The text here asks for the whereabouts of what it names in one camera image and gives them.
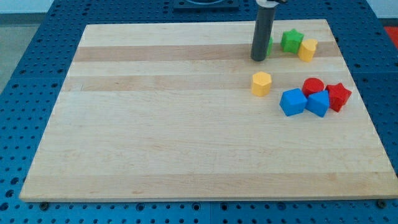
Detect wooden board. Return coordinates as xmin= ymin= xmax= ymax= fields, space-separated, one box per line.
xmin=19 ymin=19 xmax=397 ymax=202

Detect yellow hexagon block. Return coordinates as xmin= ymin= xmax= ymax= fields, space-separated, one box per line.
xmin=251 ymin=72 xmax=272 ymax=96

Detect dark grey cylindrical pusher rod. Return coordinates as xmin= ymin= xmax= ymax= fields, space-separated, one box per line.
xmin=251 ymin=0 xmax=277 ymax=62

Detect green block behind rod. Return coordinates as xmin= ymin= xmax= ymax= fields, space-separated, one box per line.
xmin=266 ymin=37 xmax=273 ymax=57

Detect blue triangle block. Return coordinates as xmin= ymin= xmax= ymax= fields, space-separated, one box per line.
xmin=305 ymin=90 xmax=330 ymax=118

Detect red star block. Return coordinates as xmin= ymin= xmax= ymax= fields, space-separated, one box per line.
xmin=325 ymin=83 xmax=352 ymax=113

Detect blue cube block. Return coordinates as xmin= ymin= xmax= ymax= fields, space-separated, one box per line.
xmin=279 ymin=88 xmax=308 ymax=116

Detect yellow heart block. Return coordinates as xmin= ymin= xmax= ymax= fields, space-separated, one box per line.
xmin=298 ymin=39 xmax=318 ymax=62

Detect green star block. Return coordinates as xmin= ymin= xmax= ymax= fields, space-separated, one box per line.
xmin=280 ymin=29 xmax=304 ymax=54

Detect blue perforated table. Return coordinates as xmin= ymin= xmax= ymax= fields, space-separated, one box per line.
xmin=1 ymin=1 xmax=397 ymax=223

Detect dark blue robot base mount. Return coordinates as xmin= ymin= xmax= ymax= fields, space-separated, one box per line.
xmin=173 ymin=0 xmax=240 ymax=11

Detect red cylinder block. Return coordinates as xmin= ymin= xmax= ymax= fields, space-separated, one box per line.
xmin=302 ymin=77 xmax=325 ymax=98

